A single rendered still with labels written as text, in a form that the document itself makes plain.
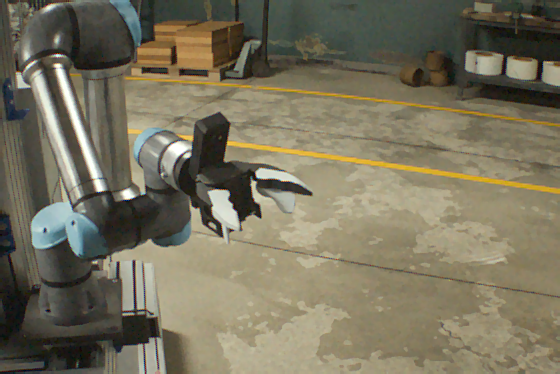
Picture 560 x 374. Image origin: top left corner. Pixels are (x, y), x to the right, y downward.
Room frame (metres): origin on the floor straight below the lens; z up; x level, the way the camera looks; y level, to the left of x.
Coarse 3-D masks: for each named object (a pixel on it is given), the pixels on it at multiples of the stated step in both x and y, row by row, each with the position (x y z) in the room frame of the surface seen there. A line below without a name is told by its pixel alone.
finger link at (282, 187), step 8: (256, 176) 0.77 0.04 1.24; (264, 176) 0.77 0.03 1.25; (272, 176) 0.77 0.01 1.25; (280, 176) 0.77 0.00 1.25; (288, 176) 0.76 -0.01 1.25; (256, 184) 0.79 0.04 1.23; (264, 184) 0.77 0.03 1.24; (272, 184) 0.76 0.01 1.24; (280, 184) 0.76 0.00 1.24; (288, 184) 0.75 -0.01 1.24; (296, 184) 0.74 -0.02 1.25; (304, 184) 0.75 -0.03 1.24; (264, 192) 0.78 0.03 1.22; (272, 192) 0.78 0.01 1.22; (280, 192) 0.77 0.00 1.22; (288, 192) 0.76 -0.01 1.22; (296, 192) 0.75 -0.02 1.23; (304, 192) 0.74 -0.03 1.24; (312, 192) 0.74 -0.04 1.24; (280, 200) 0.77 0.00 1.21; (288, 200) 0.77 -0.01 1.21; (280, 208) 0.78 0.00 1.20; (288, 208) 0.77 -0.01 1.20
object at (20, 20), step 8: (32, 0) 7.64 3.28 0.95; (40, 0) 7.78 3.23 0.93; (48, 0) 7.92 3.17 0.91; (16, 8) 7.88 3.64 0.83; (24, 8) 7.68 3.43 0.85; (32, 8) 7.87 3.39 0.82; (40, 8) 8.28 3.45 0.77; (16, 16) 7.62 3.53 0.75; (24, 16) 7.71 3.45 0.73; (16, 24) 7.53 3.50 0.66; (24, 24) 7.55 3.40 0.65; (16, 32) 7.52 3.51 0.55; (16, 40) 7.59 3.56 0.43; (16, 48) 7.56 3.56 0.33; (16, 56) 7.47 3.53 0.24
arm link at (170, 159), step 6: (174, 144) 0.89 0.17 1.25; (180, 144) 0.88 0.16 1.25; (186, 144) 0.88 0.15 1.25; (168, 150) 0.88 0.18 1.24; (174, 150) 0.87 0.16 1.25; (180, 150) 0.86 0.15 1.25; (186, 150) 0.86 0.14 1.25; (168, 156) 0.87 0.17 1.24; (174, 156) 0.86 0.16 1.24; (180, 156) 0.85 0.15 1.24; (162, 162) 0.87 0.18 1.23; (168, 162) 0.86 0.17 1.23; (174, 162) 0.85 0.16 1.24; (162, 168) 0.87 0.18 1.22; (168, 168) 0.85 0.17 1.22; (174, 168) 0.85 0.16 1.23; (162, 174) 0.86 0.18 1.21; (168, 174) 0.85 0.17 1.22; (174, 174) 0.84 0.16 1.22; (168, 180) 0.86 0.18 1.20; (174, 180) 0.84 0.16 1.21; (174, 186) 0.85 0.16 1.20
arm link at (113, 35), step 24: (96, 0) 1.13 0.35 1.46; (120, 0) 1.15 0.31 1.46; (72, 24) 1.06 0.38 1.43; (96, 24) 1.09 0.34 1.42; (120, 24) 1.12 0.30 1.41; (96, 48) 1.09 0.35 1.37; (120, 48) 1.12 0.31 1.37; (96, 72) 1.09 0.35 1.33; (120, 72) 1.13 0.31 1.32; (96, 96) 1.11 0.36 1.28; (120, 96) 1.13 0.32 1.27; (96, 120) 1.11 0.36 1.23; (120, 120) 1.13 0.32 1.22; (96, 144) 1.11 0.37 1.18; (120, 144) 1.12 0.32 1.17; (120, 168) 1.12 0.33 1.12; (120, 192) 1.11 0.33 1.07
